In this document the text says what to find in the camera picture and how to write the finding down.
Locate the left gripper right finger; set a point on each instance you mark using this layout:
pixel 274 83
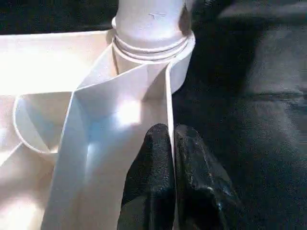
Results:
pixel 201 191

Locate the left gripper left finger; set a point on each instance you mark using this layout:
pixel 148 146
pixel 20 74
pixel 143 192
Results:
pixel 151 182

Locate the white plastic table top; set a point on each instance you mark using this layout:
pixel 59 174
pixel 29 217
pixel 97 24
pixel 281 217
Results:
pixel 48 62

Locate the white plastic table leg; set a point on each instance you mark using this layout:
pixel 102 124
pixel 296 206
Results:
pixel 151 19

